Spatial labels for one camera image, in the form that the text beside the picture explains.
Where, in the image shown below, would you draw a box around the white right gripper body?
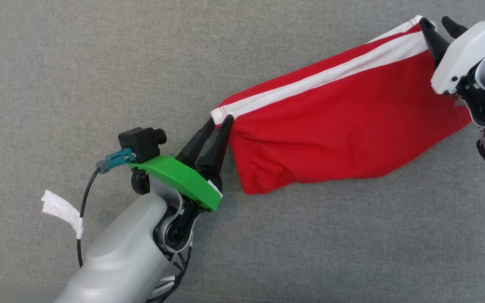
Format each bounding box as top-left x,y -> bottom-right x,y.
431,18 -> 485,96

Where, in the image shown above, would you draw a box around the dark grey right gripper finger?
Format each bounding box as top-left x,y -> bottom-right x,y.
442,16 -> 468,38
419,18 -> 451,68

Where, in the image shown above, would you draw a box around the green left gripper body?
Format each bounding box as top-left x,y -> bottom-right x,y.
128,156 -> 223,250

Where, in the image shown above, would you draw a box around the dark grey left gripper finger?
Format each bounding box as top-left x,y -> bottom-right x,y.
176,118 -> 216,165
196,114 -> 235,177

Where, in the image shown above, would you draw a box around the red shorts with white stripe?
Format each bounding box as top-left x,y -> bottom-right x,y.
211,16 -> 472,195

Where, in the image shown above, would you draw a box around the teal left cable connector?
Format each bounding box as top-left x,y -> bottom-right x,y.
96,148 -> 136,175

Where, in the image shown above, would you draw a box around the black coiled left arm cable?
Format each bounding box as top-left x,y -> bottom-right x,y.
146,248 -> 193,303

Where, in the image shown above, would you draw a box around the white tape strip on cable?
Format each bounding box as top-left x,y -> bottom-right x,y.
41,190 -> 84,239

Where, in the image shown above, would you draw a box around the thin black left gripper cable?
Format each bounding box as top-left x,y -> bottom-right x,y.
76,167 -> 102,268

